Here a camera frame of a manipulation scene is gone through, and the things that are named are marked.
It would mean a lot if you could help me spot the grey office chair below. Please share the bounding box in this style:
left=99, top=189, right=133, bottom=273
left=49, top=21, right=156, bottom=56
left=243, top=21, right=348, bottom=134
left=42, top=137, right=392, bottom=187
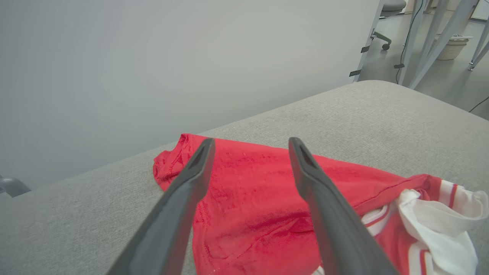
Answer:
left=371, top=0, right=407, bottom=51

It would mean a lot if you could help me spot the white partition panel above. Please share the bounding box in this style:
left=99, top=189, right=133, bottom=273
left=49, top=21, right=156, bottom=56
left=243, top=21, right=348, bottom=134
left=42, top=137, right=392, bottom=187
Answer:
left=349, top=0, right=385, bottom=83

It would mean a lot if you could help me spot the grey metal table frame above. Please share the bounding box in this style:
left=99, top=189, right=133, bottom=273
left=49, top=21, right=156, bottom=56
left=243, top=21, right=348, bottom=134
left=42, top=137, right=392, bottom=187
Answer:
left=396, top=0, right=489, bottom=90

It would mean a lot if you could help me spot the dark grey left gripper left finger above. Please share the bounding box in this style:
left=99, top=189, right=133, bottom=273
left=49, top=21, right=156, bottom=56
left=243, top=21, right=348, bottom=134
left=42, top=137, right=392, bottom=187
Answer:
left=107, top=138, right=216, bottom=275

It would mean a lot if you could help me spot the grey curved robot part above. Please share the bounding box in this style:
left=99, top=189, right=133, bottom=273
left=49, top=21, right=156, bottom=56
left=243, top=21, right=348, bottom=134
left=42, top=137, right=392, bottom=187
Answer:
left=0, top=176, right=32, bottom=198

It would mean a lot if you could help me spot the white woven laundry basket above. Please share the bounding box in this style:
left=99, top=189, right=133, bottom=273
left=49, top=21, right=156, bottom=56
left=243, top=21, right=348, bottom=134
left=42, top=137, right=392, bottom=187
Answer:
left=434, top=34, right=473, bottom=61

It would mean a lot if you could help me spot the red and white t-shirt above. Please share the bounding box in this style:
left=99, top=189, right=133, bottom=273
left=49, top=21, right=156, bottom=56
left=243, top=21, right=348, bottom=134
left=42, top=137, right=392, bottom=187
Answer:
left=153, top=133, right=489, bottom=275

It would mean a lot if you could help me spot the black floor cable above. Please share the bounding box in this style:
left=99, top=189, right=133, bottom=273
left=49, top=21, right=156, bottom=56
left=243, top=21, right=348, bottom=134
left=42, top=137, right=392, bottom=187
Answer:
left=468, top=95, right=489, bottom=113

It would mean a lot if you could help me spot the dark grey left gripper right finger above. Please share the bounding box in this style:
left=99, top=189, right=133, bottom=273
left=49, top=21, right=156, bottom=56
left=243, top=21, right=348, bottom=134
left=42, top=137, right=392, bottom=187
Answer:
left=288, top=137, right=399, bottom=275

